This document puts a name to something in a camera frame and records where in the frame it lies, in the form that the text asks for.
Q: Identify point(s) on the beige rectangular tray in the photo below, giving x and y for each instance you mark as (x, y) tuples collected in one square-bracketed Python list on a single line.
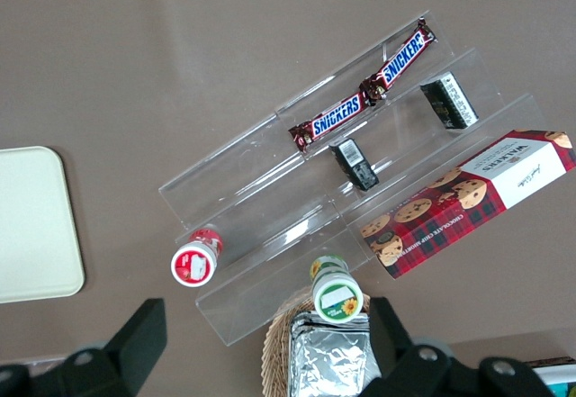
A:
[(36, 226)]

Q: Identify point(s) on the red tartan cookie box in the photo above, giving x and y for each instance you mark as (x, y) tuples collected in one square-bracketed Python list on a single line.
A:
[(463, 203)]

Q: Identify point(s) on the teal snack packet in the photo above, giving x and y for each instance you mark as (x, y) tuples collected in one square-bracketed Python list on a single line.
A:
[(568, 390)]

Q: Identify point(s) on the light oval wicker basket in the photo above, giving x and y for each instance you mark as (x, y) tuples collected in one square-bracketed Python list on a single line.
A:
[(274, 356)]

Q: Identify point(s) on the Snickers chocolate bar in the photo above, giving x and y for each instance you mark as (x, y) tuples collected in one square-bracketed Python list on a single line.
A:
[(335, 120), (402, 59)]

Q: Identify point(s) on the white plastic snack tray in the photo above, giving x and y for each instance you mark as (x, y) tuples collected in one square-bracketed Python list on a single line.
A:
[(546, 376)]

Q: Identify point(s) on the red lid snack cup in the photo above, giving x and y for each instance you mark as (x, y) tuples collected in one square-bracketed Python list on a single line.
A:
[(194, 259)]

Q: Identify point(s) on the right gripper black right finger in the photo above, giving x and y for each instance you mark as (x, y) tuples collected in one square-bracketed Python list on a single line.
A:
[(396, 347)]

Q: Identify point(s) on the small black box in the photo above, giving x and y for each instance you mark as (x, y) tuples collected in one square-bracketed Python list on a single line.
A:
[(450, 100), (355, 165)]

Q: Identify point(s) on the green lid snack cup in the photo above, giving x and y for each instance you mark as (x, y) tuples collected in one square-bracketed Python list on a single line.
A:
[(335, 293)]

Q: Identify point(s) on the silver foil container stack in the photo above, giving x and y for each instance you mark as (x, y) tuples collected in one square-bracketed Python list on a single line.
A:
[(328, 361)]

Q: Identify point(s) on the clear acrylic stepped shelf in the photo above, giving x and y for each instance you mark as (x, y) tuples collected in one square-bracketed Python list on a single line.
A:
[(279, 217)]

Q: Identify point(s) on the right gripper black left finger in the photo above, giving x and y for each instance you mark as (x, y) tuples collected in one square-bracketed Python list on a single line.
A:
[(135, 338)]

